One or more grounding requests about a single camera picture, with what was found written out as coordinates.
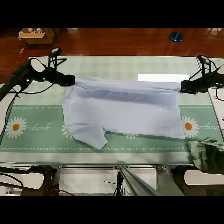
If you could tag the blue round object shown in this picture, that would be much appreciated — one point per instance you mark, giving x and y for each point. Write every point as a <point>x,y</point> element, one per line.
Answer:
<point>176,37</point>

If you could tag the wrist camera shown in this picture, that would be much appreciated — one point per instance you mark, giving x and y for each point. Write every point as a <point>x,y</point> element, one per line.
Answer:
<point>204,64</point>
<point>53,60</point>

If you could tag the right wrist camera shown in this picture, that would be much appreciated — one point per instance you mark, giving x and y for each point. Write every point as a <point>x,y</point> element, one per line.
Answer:
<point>204,64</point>

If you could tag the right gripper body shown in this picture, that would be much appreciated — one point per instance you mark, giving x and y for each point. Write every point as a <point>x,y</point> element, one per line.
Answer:
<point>191,86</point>

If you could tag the dark green garment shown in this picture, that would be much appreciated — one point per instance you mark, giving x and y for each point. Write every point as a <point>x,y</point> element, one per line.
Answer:
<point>208,156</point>

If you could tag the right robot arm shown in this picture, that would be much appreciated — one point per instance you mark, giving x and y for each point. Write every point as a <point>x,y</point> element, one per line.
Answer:
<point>213,80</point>

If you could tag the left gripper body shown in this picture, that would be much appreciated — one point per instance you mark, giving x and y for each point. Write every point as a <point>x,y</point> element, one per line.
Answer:
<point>65,80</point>

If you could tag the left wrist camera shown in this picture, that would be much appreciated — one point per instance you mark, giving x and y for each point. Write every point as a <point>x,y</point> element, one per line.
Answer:
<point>53,60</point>

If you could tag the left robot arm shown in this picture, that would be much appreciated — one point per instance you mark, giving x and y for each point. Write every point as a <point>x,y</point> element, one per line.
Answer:
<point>19,75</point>

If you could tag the wooden box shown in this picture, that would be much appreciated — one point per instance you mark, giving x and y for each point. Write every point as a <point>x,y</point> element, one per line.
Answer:
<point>36,36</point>

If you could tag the silver frame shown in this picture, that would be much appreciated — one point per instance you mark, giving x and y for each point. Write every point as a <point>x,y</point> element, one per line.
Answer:
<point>140,187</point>

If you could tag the pale blue T-shirt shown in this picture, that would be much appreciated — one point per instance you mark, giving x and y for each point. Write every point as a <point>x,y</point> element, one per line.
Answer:
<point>126,115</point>

